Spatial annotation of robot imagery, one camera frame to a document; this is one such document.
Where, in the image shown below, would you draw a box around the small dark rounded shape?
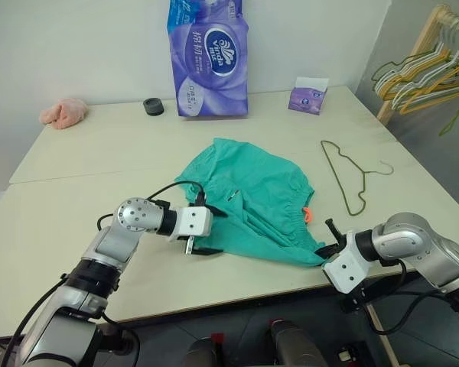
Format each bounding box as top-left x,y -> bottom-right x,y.
184,332 -> 226,367

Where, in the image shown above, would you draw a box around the black round cap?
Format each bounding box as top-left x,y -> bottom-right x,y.
142,97 -> 165,116

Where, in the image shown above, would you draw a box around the light wooden clothes rack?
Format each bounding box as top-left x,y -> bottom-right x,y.
376,3 -> 459,125

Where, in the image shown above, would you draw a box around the large dark rounded shape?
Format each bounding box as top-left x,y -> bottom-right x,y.
265,318 -> 330,367

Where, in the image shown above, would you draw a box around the large purple tissue pack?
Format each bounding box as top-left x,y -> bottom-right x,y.
164,0 -> 250,120

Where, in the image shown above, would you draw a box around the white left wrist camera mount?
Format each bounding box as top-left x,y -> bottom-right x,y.
167,206 -> 214,244

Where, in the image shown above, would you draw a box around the pink cloth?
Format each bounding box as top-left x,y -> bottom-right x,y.
39,98 -> 88,131

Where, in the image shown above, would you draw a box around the dark olive rack hanger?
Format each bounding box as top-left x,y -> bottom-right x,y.
369,53 -> 420,93

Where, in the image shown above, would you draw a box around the green shorts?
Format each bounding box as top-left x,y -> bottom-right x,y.
174,137 -> 327,268

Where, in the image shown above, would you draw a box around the lime green wire hanger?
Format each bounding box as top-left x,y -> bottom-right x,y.
438,68 -> 459,137

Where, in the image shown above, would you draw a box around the light wooden floor frame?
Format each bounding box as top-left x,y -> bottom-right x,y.
366,301 -> 396,367

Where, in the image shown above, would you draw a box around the small purple tissue box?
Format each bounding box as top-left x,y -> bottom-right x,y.
288,76 -> 329,115

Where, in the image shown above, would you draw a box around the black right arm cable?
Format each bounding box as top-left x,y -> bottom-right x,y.
361,258 -> 459,367

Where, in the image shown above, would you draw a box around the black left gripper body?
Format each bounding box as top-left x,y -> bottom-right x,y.
183,235 -> 200,255

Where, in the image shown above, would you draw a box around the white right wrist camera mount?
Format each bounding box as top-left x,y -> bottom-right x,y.
321,230 -> 370,294

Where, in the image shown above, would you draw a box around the olive wire hanger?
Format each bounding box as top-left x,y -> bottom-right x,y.
320,140 -> 394,216

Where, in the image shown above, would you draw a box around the white wire hanger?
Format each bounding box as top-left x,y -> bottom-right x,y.
374,15 -> 459,110

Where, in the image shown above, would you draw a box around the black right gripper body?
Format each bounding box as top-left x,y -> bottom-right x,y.
327,232 -> 350,262

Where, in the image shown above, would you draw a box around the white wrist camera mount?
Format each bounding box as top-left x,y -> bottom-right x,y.
321,230 -> 370,294
167,206 -> 214,244

